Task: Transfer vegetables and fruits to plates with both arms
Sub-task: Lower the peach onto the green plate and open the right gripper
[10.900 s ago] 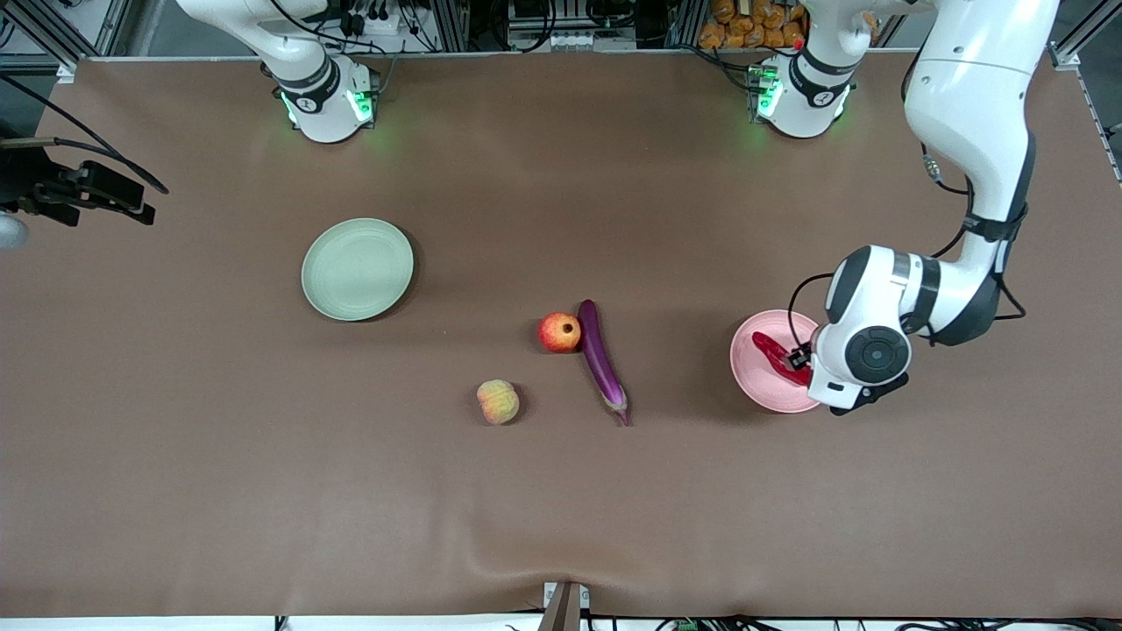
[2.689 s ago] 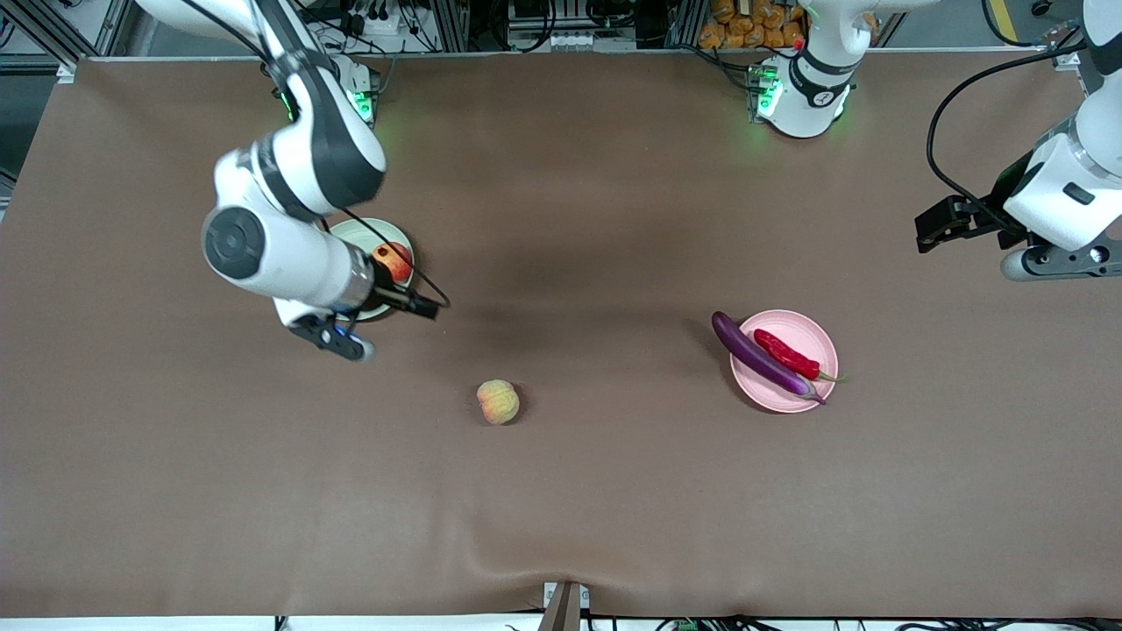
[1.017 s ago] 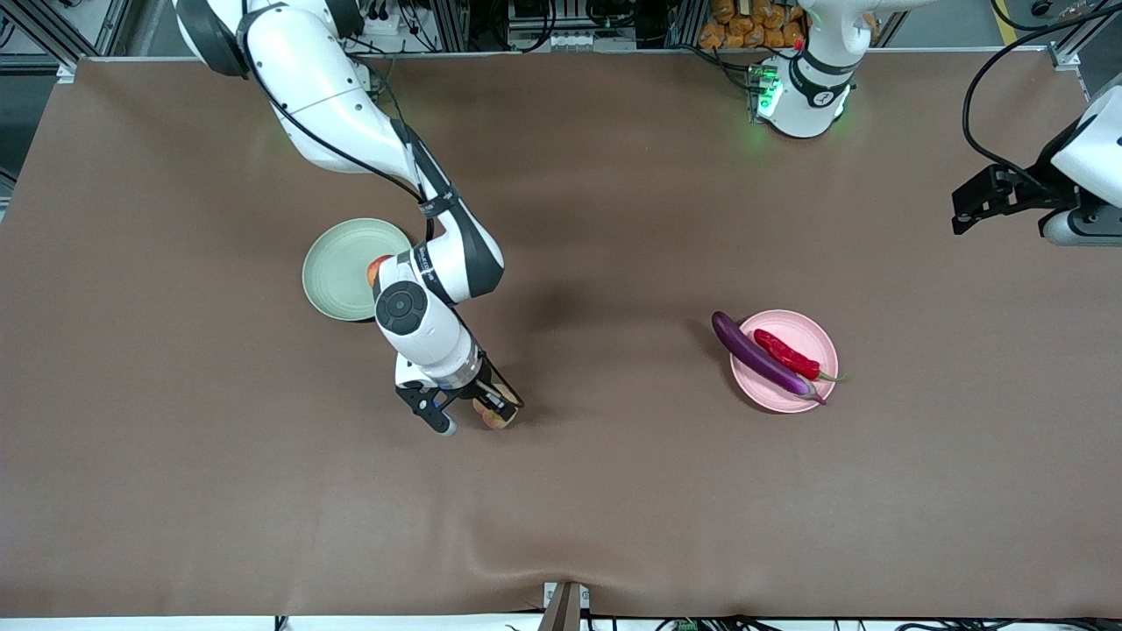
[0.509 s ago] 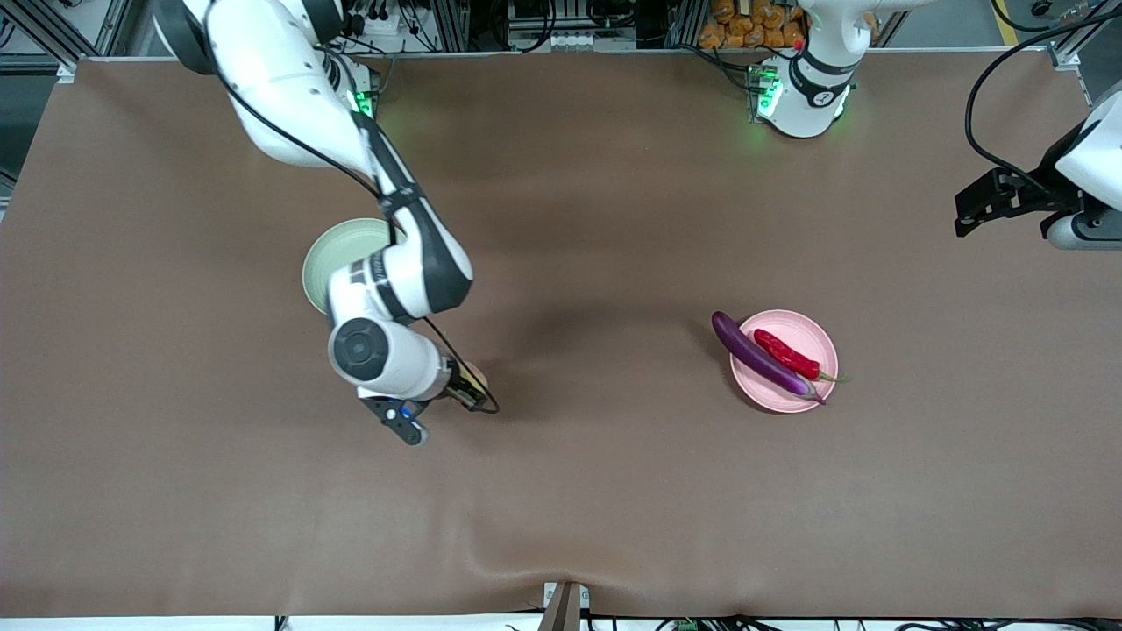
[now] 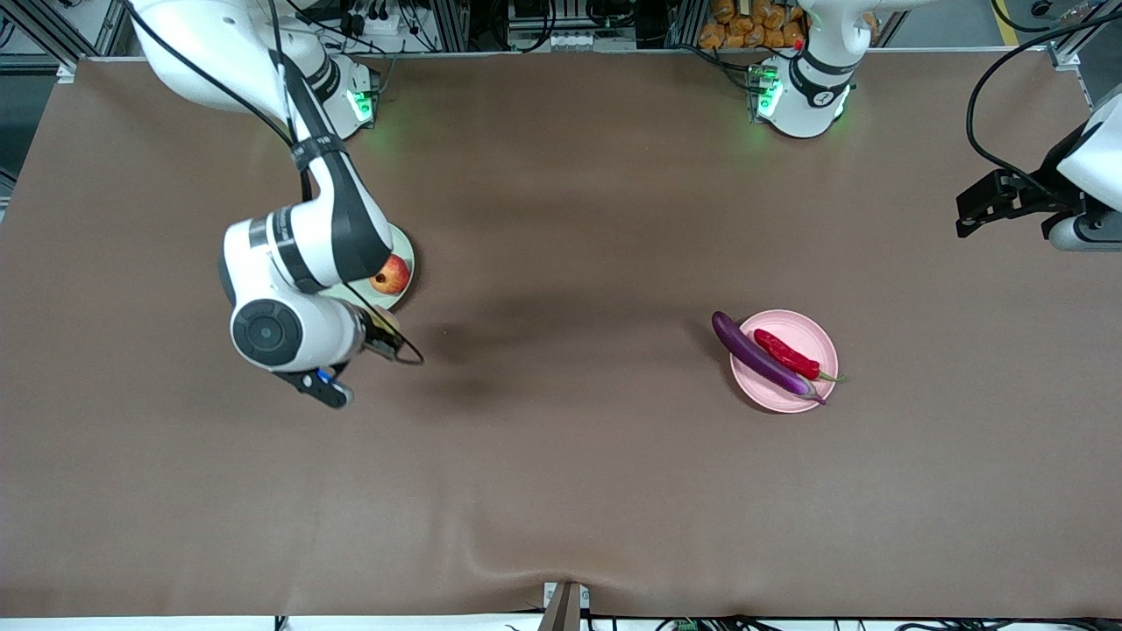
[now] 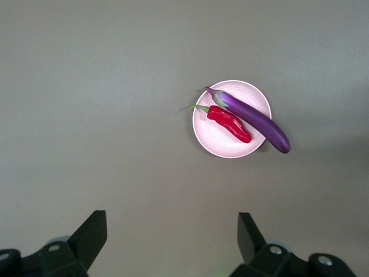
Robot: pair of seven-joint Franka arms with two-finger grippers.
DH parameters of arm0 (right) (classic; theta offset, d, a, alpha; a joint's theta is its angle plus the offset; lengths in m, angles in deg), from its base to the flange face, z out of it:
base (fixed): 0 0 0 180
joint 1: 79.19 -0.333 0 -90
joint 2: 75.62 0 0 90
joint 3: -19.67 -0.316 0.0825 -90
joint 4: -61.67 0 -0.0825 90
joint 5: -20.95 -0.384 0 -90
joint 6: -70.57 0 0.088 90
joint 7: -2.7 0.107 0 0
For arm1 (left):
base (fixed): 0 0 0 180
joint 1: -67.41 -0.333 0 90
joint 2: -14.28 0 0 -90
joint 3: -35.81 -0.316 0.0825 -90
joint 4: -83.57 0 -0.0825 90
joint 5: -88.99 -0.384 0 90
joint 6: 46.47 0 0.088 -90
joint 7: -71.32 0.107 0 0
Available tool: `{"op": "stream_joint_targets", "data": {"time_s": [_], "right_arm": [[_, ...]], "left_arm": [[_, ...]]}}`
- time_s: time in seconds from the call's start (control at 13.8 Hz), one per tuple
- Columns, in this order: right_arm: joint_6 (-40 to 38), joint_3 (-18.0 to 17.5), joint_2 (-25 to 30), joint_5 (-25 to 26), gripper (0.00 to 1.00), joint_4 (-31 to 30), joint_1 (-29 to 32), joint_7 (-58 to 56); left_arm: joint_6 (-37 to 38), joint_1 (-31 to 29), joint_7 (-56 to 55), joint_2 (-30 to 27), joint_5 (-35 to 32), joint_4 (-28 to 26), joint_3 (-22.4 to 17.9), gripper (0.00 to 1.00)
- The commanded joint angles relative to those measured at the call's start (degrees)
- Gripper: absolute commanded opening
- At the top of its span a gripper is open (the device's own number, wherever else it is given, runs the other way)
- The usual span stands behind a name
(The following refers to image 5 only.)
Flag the white terminal strip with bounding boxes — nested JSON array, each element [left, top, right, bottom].
[[548, 31, 636, 51]]

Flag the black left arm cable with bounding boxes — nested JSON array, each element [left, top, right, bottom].
[[964, 4, 1122, 198]]

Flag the pile of orange bread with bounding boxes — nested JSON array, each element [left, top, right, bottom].
[[699, 0, 807, 51]]

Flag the light green round plate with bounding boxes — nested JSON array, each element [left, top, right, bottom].
[[346, 223, 415, 312]]

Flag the brown table cloth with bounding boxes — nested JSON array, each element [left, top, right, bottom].
[[0, 51, 1122, 619]]

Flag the aluminium frame post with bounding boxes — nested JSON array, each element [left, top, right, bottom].
[[0, 0, 132, 84], [1047, 0, 1122, 71]]

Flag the pink round plate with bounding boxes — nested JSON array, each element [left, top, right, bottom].
[[729, 309, 840, 415]]

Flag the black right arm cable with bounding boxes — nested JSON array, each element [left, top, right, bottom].
[[123, 0, 426, 366]]

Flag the red chili pepper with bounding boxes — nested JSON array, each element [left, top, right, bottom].
[[754, 329, 847, 384]]

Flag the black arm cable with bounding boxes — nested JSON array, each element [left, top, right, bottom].
[[964, 4, 1122, 198], [123, 0, 426, 366]]

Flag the metal table edge bracket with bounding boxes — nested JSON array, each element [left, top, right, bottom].
[[539, 581, 590, 631]]

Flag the long purple eggplant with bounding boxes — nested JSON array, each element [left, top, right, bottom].
[[711, 311, 827, 406]]

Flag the white power strip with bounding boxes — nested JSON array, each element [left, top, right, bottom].
[[333, 0, 413, 45]]

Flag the red pomegranate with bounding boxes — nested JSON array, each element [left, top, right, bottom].
[[368, 254, 411, 296]]

